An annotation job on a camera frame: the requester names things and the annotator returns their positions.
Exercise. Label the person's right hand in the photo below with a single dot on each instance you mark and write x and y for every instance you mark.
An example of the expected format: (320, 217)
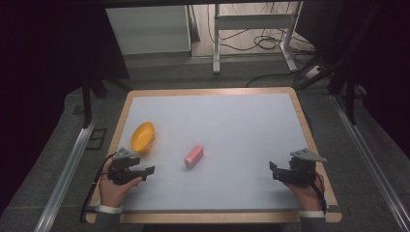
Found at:
(307, 195)

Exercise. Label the black stand leg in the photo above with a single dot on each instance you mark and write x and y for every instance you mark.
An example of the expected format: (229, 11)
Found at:
(86, 103)
(350, 101)

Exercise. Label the yellow plastic bowl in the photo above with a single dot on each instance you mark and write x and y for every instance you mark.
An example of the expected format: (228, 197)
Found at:
(142, 137)

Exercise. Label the white cabinet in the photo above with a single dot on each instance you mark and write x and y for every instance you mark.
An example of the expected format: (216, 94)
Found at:
(150, 29)

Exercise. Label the aluminium rail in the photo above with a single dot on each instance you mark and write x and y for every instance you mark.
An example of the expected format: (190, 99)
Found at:
(370, 164)
(64, 180)

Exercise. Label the white power strip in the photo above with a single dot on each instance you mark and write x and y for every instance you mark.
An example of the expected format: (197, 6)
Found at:
(313, 71)

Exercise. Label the person's left hand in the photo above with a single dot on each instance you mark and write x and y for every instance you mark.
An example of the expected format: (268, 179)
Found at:
(113, 192)

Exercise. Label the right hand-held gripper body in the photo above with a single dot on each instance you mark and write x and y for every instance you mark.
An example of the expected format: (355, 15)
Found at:
(301, 168)

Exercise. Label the white metal desk frame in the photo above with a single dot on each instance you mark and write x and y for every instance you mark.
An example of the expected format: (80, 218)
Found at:
(254, 22)

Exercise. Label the pink soap bar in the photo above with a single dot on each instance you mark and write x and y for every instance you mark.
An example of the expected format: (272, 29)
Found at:
(194, 156)

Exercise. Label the white table mat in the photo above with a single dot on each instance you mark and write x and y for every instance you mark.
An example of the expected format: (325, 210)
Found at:
(212, 151)

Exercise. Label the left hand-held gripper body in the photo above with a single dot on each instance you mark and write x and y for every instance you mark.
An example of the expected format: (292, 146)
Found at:
(120, 167)

